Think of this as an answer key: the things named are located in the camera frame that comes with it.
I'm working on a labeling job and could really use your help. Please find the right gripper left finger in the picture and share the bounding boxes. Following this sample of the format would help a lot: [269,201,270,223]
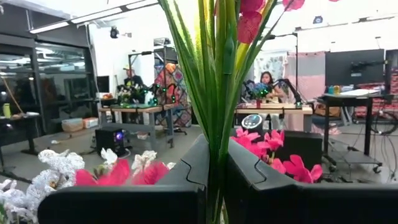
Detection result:
[37,133,210,224]

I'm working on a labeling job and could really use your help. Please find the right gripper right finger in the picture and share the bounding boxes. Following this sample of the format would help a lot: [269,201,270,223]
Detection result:
[224,138,398,224]

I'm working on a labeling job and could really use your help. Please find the red artificial flower bunch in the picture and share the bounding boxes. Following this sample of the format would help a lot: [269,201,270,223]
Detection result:
[158,0,307,224]
[73,127,324,187]

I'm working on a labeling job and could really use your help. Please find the white artificial flower bunch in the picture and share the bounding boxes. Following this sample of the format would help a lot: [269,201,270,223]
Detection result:
[0,148,177,224]

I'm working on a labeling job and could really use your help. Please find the black box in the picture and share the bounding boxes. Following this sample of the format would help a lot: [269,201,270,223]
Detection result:
[273,130,323,175]

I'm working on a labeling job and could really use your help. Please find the black computer tower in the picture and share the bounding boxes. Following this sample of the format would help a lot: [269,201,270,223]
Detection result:
[95,126,127,156]

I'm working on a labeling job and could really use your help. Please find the wooden work table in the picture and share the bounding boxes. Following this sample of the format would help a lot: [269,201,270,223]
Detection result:
[98,102,187,150]
[234,102,313,131]

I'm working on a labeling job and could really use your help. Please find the white storage box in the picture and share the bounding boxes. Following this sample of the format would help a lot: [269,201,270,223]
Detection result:
[82,116,100,129]

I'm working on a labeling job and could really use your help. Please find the round black device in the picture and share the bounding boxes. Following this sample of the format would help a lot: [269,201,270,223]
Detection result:
[241,113,264,138]

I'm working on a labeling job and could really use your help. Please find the beige basket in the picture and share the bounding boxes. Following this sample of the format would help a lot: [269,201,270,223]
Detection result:
[61,117,84,133]

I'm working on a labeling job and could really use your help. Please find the black desk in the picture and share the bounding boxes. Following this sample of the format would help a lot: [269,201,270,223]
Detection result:
[317,88,386,172]

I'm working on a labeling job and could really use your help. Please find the distant robot arms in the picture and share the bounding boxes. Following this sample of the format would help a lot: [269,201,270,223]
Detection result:
[116,82,178,106]
[245,78,302,106]

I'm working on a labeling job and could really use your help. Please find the person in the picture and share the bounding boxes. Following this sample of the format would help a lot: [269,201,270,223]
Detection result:
[259,70,280,103]
[123,65,146,94]

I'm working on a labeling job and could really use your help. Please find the pink curtain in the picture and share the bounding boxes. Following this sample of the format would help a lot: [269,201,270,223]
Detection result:
[285,51,326,100]

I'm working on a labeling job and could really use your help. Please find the colourful patchwork quilt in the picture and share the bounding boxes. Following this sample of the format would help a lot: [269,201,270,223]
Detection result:
[154,62,192,128]

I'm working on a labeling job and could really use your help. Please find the black monitor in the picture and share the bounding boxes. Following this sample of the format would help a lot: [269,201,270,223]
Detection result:
[325,49,386,87]

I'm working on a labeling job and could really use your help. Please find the floral curtain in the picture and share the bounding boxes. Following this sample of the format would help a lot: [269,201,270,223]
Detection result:
[253,55,289,91]

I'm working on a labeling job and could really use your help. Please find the black table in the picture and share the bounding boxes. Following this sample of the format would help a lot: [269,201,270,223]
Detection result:
[0,111,41,156]

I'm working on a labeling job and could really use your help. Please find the long ceiling light strip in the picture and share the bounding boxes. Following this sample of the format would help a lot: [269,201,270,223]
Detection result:
[29,6,124,34]

